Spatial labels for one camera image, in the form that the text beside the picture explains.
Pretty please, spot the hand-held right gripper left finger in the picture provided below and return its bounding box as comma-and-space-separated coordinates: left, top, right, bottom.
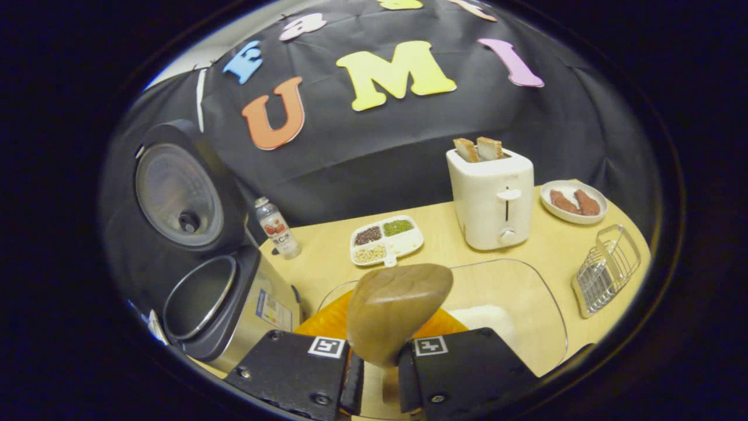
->
225, 291, 366, 421

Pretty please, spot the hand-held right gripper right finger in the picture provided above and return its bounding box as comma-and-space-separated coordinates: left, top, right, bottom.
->
397, 307, 541, 416

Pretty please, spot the wooden spoon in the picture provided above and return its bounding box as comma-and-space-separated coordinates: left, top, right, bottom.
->
346, 263, 454, 404

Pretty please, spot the white rice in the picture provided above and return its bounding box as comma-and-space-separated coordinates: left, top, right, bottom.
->
447, 304, 518, 351

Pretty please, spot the dark grey rice cooker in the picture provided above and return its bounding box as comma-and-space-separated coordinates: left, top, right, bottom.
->
102, 120, 304, 372

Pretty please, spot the white divided bean tray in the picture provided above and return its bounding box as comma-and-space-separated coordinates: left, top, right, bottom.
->
349, 215, 425, 268

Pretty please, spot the clear plastic container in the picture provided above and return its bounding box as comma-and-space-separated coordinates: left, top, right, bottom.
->
316, 258, 569, 378

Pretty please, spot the small clear drink bottle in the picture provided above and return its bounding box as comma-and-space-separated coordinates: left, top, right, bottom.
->
254, 196, 302, 260

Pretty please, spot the white toaster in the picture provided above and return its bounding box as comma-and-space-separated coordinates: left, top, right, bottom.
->
446, 146, 535, 251

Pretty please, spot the white round plate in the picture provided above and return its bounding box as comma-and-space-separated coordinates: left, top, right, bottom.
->
539, 180, 608, 225

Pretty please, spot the black backdrop cloth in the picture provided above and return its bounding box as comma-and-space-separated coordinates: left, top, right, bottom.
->
102, 0, 660, 252

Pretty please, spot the brown meat piece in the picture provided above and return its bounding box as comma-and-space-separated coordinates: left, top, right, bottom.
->
574, 189, 601, 216
549, 189, 582, 215

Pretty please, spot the toast slice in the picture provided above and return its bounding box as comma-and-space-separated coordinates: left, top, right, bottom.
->
476, 136, 505, 161
453, 138, 481, 163

